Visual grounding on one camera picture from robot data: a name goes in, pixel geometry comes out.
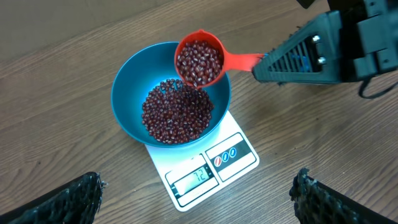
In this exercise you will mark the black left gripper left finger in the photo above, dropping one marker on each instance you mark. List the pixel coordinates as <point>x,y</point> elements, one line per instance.
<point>77,201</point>

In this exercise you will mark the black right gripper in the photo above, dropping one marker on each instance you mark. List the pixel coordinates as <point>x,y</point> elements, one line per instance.
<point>354,41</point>

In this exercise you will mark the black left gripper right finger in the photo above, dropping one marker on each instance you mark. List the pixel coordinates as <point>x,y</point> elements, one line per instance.
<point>314,202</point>

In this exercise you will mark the red scoop blue handle tip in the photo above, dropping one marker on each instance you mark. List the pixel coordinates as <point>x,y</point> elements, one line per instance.
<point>241,62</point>

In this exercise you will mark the red beans in scoop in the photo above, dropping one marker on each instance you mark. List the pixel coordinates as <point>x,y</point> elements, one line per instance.
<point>199,63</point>

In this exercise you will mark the white digital kitchen scale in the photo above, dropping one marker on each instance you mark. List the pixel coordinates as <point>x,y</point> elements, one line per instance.
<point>195,172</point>

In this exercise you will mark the red beans in bowl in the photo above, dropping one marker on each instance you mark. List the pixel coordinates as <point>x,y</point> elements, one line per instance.
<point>175,113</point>

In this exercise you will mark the blue bowl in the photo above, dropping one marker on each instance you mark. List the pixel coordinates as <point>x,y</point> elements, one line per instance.
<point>140,74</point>

